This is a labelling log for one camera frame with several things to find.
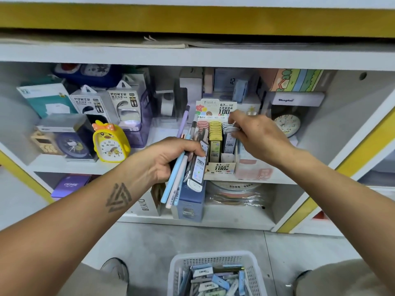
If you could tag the person's right hand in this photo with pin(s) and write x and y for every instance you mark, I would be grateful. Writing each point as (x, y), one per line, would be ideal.
(262, 137)

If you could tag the person's left hand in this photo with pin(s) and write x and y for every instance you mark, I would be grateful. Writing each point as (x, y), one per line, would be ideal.
(166, 160)

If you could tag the bunch of slim pastel packets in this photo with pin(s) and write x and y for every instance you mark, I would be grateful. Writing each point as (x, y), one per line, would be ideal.
(174, 178)

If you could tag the white plastic basket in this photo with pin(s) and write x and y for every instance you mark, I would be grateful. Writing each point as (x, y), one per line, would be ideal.
(179, 255)

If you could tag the white shelf with yellow trim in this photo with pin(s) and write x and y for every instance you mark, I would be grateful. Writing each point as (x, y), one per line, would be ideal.
(203, 57)

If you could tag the pile of lead refill packets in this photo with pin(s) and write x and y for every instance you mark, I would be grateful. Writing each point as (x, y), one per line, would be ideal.
(213, 280)

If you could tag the person's right forearm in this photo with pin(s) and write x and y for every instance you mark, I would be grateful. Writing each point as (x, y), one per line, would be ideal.
(345, 212)

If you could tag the person's left forearm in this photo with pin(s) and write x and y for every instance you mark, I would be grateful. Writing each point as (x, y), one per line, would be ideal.
(74, 237)

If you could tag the white round clock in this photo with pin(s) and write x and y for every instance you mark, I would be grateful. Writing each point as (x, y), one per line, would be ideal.
(287, 125)

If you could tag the clear plastic tray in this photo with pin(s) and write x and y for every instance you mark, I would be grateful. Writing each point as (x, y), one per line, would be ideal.
(163, 131)

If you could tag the clear pink label box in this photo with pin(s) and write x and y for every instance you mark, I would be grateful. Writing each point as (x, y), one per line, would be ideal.
(253, 170)

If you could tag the purple translucent container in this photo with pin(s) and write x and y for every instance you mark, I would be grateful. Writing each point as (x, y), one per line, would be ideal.
(142, 133)

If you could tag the large white cardboard box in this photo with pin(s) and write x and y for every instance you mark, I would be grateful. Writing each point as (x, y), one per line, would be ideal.
(145, 203)

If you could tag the white refill display box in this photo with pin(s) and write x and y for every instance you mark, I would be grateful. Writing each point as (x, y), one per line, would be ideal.
(216, 111)

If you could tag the white long box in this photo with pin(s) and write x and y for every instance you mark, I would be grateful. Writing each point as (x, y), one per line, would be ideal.
(299, 98)

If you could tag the blue small carton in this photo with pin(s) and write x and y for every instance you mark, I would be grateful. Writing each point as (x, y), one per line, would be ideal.
(191, 209)

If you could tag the tape dispenser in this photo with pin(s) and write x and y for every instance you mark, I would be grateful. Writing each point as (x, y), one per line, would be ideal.
(165, 103)

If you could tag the yellow alarm clock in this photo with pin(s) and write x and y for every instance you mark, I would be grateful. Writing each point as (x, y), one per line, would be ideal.
(111, 144)

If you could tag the stack of wrapped discs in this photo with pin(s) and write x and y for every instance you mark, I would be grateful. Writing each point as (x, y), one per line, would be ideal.
(237, 193)

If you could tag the grey digital clock box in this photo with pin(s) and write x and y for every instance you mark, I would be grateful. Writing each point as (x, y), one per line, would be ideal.
(231, 83)

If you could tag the pastel sticky notes pack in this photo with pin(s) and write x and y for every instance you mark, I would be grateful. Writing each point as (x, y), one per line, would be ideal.
(296, 80)

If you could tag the white hanging accessory box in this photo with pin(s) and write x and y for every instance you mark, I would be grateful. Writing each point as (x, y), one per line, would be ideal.
(89, 104)
(126, 101)

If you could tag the white tall box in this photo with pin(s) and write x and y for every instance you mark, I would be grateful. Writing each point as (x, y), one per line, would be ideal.
(191, 86)

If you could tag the flat cardboard sheets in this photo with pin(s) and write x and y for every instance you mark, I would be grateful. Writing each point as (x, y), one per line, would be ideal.
(259, 43)

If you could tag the red white flat box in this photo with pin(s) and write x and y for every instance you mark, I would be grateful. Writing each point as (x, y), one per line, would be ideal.
(319, 214)

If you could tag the purple box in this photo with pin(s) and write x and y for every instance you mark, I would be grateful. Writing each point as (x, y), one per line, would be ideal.
(69, 185)

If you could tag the clear boxed dark clock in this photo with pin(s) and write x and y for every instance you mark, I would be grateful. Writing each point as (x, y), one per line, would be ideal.
(65, 140)

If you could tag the grey sneaker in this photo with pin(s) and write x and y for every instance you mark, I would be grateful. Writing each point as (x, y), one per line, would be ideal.
(300, 278)
(115, 268)

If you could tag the small tan alarm clock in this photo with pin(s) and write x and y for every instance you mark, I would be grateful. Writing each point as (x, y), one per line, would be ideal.
(43, 143)

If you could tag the teal white box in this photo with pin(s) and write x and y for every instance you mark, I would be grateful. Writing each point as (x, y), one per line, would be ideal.
(44, 98)

